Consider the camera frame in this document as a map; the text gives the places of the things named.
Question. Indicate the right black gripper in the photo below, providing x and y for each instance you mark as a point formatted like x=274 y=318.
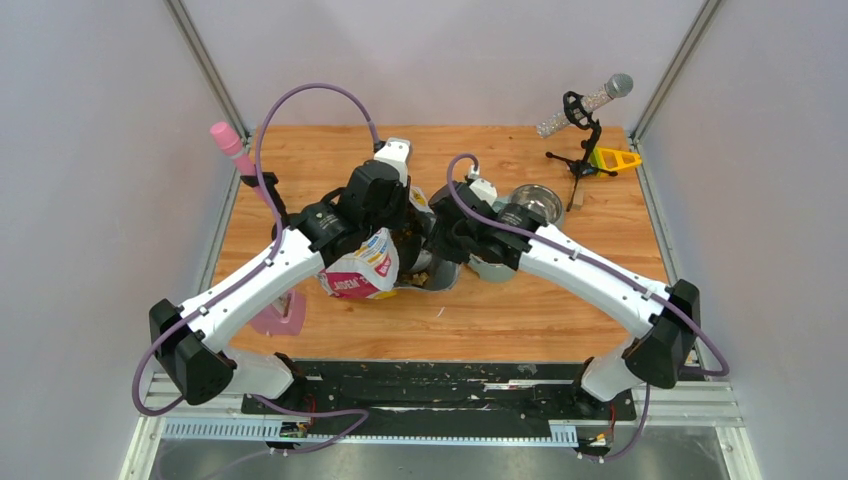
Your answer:
x=439 y=243

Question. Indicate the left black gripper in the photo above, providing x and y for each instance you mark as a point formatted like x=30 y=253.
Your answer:
x=403 y=194

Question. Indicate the pet food bag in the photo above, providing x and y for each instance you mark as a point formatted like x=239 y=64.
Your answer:
x=372 y=271

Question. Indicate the metal scoop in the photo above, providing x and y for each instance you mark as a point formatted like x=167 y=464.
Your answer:
x=412 y=254

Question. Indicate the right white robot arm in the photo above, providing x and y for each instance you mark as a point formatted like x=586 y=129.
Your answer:
x=661 y=319

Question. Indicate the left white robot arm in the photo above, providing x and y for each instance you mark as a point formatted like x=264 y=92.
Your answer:
x=191 y=340

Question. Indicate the grey double pet feeder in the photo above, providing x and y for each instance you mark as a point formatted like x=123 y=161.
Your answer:
x=512 y=215

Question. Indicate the rear steel bowl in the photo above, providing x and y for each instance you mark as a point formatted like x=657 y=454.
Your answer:
x=541 y=200

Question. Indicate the wooden wedge block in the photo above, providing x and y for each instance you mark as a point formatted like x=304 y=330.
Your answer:
x=577 y=198

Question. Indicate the pink microphone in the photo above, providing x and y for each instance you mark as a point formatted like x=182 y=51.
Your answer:
x=231 y=145

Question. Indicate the pink block holder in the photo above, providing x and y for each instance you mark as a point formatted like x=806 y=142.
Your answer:
x=285 y=316

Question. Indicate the yellow plastic triangle toy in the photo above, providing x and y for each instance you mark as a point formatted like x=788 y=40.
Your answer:
x=609 y=162

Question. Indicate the black tripod mic stand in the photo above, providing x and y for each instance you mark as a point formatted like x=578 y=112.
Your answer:
x=586 y=146

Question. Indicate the glitter silver microphone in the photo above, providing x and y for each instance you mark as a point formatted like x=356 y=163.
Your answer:
x=617 y=86

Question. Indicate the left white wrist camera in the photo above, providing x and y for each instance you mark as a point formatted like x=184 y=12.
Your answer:
x=396 y=153

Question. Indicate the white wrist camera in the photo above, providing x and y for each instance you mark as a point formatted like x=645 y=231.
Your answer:
x=483 y=189
x=396 y=153

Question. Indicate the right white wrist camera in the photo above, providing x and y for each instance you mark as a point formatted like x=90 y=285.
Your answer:
x=483 y=189

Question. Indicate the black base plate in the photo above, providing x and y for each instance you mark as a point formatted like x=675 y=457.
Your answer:
x=446 y=399

